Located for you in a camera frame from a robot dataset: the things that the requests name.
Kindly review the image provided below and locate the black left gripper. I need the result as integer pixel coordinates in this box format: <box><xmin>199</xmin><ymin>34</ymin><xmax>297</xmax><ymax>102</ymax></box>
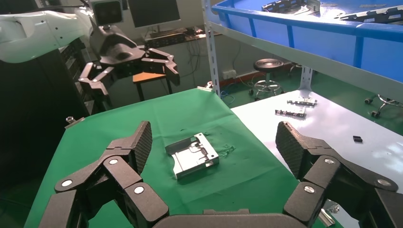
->
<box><xmin>78</xmin><ymin>25</ymin><xmax>181</xmax><ymax>106</ymax></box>

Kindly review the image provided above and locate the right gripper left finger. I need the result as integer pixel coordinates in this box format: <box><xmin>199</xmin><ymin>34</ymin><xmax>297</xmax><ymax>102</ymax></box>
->
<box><xmin>38</xmin><ymin>121</ymin><xmax>170</xmax><ymax>228</ymax></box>

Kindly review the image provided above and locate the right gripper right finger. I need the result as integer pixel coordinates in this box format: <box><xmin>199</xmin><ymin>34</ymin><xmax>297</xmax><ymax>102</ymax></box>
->
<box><xmin>275</xmin><ymin>121</ymin><xmax>403</xmax><ymax>228</ymax></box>

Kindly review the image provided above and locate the sheet metal bracket part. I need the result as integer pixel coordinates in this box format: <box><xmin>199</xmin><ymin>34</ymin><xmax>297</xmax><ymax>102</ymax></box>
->
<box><xmin>164</xmin><ymin>133</ymin><xmax>220</xmax><ymax>181</ymax></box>
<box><xmin>335</xmin><ymin>5</ymin><xmax>403</xmax><ymax>25</ymax></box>
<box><xmin>261</xmin><ymin>0</ymin><xmax>322</xmax><ymax>16</ymax></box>

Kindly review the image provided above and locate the small wooden top stool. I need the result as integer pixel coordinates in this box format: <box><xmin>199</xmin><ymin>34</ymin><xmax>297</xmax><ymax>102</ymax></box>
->
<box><xmin>132</xmin><ymin>71</ymin><xmax>174</xmax><ymax>102</ymax></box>

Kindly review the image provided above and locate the silver binder clip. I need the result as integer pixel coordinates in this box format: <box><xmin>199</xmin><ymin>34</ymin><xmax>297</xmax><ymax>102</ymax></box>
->
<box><xmin>197</xmin><ymin>81</ymin><xmax>215</xmax><ymax>93</ymax></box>
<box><xmin>318</xmin><ymin>201</ymin><xmax>341</xmax><ymax>228</ymax></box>
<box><xmin>64</xmin><ymin>116</ymin><xmax>86</xmax><ymax>130</ymax></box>

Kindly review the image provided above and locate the white board sheet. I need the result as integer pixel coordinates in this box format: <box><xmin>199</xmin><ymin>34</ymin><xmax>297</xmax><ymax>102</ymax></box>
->
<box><xmin>231</xmin><ymin>89</ymin><xmax>403</xmax><ymax>228</ymax></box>

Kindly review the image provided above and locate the dark desk with keyboard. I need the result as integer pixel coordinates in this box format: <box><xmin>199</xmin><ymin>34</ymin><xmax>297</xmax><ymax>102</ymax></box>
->
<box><xmin>143</xmin><ymin>27</ymin><xmax>205</xmax><ymax>50</ymax></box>

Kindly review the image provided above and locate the black computer monitor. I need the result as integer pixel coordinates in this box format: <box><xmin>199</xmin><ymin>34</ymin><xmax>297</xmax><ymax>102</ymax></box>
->
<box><xmin>127</xmin><ymin>0</ymin><xmax>182</xmax><ymax>32</ymax></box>

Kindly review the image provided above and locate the green table cloth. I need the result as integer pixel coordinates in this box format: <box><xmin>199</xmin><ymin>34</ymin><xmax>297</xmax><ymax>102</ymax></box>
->
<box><xmin>23</xmin><ymin>87</ymin><xmax>344</xmax><ymax>228</ymax></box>

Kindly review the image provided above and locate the small notched metal strip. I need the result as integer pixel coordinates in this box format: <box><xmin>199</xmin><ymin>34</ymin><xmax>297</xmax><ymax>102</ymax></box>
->
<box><xmin>275</xmin><ymin>108</ymin><xmax>307</xmax><ymax>118</ymax></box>
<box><xmin>287</xmin><ymin>97</ymin><xmax>318</xmax><ymax>107</ymax></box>

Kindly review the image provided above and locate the chrome stool base with casters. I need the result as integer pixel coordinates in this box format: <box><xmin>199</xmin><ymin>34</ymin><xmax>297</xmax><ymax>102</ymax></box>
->
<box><xmin>364</xmin><ymin>94</ymin><xmax>403</xmax><ymax>119</ymax></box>

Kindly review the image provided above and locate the black equipment cabinet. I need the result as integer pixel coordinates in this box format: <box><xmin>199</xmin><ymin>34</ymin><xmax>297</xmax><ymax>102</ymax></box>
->
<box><xmin>0</xmin><ymin>39</ymin><xmax>108</xmax><ymax>190</ymax></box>

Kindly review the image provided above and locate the chair wheel base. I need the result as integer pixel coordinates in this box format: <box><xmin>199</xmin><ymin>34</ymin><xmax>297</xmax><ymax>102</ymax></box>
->
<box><xmin>249</xmin><ymin>58</ymin><xmax>286</xmax><ymax>102</ymax></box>

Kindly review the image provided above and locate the blue plastic bin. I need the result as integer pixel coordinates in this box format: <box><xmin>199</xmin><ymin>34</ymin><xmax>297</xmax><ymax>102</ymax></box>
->
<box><xmin>211</xmin><ymin>0</ymin><xmax>403</xmax><ymax>83</ymax></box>

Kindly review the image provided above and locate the blue floor cable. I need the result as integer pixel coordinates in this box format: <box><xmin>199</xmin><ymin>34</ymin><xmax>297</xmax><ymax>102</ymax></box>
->
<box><xmin>220</xmin><ymin>90</ymin><xmax>236</xmax><ymax>105</ymax></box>

